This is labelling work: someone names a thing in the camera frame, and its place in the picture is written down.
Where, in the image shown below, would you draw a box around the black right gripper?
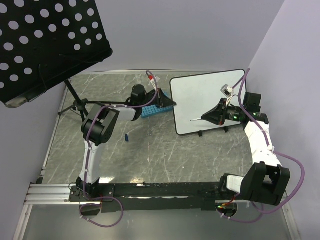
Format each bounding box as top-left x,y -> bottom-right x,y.
201,98 -> 246,126

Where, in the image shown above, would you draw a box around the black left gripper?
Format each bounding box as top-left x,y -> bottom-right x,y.
140,88 -> 177,110

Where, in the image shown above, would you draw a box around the white whiteboard black frame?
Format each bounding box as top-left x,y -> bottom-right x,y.
170,69 -> 245,136

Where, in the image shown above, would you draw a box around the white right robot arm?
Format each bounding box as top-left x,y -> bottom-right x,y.
201,92 -> 291,206

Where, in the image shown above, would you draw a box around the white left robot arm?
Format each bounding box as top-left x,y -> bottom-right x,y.
76,84 -> 177,201

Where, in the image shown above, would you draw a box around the blue studded building plate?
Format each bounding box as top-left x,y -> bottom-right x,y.
140,105 -> 173,119

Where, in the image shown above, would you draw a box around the black tripod stand legs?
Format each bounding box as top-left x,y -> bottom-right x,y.
58,79 -> 135,124

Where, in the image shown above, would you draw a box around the black perforated music stand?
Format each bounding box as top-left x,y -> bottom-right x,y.
0,0 -> 113,109

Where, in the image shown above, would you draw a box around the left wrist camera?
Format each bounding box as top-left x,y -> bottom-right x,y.
148,75 -> 160,89

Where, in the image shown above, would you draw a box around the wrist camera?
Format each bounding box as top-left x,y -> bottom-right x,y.
148,75 -> 160,89
220,84 -> 235,105

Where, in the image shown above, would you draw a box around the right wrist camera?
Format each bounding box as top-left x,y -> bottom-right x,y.
220,84 -> 235,105

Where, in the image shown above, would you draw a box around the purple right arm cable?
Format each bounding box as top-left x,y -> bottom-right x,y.
219,67 -> 306,223

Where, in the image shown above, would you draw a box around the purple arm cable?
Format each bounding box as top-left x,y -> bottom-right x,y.
79,70 -> 162,229
219,67 -> 306,223

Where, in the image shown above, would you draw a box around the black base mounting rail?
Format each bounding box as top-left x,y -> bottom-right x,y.
68,182 -> 236,213

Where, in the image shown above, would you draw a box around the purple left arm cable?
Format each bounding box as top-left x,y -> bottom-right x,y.
79,70 -> 162,229

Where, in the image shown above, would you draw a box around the aluminium extrusion frame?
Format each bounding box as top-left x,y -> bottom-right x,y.
13,86 -> 70,240

